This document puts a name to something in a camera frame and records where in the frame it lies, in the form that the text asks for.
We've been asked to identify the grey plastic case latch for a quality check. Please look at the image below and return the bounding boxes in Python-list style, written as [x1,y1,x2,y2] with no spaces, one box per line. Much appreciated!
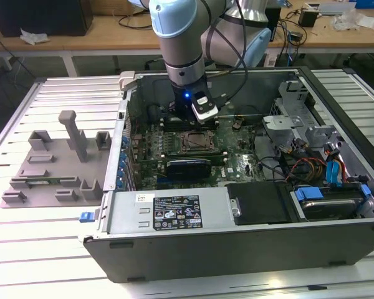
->
[118,70,137,92]

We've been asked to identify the thin black cable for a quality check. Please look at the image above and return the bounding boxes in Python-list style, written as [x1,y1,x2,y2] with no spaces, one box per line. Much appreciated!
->
[232,105,268,156]

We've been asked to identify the black drive bay cover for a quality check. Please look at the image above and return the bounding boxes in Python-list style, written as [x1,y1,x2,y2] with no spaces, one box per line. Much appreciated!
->
[226,182,293,226]

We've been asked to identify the grey parts rack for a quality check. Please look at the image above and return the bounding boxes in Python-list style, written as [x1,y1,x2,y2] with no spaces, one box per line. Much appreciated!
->
[0,109,113,209]

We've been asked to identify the black computer tower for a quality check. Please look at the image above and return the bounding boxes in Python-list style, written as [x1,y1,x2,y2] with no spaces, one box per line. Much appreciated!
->
[0,0,94,38]

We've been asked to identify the black box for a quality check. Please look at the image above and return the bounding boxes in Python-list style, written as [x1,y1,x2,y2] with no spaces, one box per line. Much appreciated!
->
[264,6,282,43]

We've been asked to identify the CPU socket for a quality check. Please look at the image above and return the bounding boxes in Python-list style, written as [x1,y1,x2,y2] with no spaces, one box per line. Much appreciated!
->
[181,131,215,155]

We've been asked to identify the hard disk in blue carrier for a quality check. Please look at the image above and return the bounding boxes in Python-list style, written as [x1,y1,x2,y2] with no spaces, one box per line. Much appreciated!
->
[289,183,372,222]

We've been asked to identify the red wire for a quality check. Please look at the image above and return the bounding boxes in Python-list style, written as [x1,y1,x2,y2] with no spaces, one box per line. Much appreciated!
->
[285,157,327,183]

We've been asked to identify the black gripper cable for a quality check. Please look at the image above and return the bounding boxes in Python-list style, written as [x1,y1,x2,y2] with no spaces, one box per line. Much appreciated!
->
[216,0,251,108]

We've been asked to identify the copper coloured cable sleeve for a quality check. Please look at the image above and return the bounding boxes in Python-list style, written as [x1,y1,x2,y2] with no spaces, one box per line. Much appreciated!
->
[205,69,236,78]

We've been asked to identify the wooden desk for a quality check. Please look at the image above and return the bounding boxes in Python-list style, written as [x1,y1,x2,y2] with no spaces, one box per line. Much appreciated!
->
[0,4,374,78]

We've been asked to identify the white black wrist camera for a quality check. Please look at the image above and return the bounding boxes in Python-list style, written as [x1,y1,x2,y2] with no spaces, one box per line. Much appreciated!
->
[191,91,220,123]

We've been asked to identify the blue flat data cable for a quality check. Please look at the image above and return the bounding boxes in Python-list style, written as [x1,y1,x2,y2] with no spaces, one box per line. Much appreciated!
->
[325,148,343,188]

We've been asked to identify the silver power supply unit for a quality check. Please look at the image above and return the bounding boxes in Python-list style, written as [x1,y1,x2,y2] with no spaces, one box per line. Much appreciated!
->
[107,189,238,235]

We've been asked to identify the clear plastic bags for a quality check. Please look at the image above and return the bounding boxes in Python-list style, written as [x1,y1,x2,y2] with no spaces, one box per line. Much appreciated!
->
[331,8,364,32]

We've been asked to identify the green RAM stick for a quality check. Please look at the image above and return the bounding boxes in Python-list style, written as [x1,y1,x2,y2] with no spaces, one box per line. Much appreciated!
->
[27,178,65,185]

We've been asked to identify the black grey PC case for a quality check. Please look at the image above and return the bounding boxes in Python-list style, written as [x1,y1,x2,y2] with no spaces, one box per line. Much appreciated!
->
[77,65,374,283]

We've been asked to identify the small black device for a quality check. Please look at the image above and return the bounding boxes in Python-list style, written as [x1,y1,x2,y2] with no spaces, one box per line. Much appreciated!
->
[298,8,319,28]

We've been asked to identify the green motherboard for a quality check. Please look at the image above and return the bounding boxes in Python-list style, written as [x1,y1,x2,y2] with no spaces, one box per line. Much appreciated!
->
[126,116,267,191]

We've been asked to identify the crumpled white paper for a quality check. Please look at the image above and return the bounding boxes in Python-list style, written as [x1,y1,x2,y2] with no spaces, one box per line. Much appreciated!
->
[19,27,50,46]

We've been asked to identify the metal socket cover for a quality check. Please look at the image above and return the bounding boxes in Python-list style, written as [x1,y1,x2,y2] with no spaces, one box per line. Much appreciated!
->
[181,131,214,153]

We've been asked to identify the black RAM slot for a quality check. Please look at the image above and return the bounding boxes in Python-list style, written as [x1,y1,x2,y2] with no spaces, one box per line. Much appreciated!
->
[160,153,228,161]
[160,149,228,156]
[164,120,218,128]
[164,124,218,131]

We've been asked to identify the yellow wire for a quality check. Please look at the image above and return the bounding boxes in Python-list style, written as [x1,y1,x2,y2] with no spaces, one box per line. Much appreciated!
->
[310,160,328,181]

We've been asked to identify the silver metal drive cage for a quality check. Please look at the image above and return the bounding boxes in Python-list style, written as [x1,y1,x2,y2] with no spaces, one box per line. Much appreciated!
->
[261,79,347,163]

